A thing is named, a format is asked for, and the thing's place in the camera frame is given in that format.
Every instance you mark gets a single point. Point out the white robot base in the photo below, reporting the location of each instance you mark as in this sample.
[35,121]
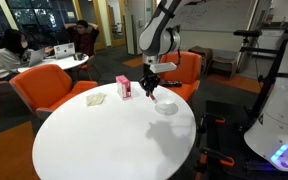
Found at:
[268,136]

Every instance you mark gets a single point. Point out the orange armchair back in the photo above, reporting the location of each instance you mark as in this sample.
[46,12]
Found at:
[187,72]

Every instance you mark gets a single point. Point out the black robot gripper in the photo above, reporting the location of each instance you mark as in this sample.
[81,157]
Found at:
[149,81]

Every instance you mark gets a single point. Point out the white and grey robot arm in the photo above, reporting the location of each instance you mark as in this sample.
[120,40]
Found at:
[160,38]

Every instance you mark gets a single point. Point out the dark mug on table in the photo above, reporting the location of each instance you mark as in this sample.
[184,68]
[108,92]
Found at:
[78,56]

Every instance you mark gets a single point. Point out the black and orange clamp upper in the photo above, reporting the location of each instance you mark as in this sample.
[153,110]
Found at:
[208,126]

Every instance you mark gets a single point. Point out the orange armchair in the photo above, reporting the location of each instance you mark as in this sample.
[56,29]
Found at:
[187,72]
[45,88]

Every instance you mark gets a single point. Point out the crumpled cream cloth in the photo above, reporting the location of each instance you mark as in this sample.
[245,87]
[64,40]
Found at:
[95,99]

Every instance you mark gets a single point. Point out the silver laptop with stickers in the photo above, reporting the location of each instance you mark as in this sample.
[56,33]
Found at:
[64,50]

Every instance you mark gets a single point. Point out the person in white sweater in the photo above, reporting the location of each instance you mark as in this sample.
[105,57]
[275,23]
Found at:
[14,52]

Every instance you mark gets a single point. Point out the white ceramic bowl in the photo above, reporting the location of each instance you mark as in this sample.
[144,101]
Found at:
[165,101]

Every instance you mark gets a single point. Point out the small round white table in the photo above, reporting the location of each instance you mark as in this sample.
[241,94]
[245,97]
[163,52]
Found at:
[64,63]

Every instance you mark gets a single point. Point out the pink and white carton box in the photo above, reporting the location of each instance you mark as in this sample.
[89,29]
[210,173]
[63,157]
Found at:
[123,87]

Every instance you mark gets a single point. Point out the brown wooden stool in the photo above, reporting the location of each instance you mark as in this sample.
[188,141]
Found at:
[205,53]

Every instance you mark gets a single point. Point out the grey wooden stool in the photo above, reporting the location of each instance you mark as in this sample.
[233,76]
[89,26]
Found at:
[232,63]

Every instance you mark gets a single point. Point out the black and orange clamp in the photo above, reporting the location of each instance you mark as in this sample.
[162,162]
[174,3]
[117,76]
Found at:
[208,126]
[207,154]

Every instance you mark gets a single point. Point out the black camera tripod stand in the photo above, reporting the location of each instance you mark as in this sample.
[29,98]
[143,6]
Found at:
[250,50]

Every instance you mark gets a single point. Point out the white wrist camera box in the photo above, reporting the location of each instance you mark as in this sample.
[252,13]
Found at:
[163,67]

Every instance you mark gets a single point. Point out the red marker pen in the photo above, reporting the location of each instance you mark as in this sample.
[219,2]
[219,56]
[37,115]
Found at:
[153,98]

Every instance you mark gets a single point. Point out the black remote on chair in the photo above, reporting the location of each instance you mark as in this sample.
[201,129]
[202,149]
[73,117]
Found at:
[171,83]

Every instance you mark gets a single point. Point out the grey open laptop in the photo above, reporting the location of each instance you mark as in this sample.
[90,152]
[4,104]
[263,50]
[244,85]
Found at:
[35,58]

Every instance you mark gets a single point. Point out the person in dark red shirt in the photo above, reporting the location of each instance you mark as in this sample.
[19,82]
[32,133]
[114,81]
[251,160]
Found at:
[83,34]

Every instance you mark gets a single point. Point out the orange armchair left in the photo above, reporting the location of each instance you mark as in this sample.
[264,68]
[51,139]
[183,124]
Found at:
[45,88]

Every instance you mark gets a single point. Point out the orange chair behind small table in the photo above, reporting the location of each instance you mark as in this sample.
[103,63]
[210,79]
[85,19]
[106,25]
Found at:
[90,63]

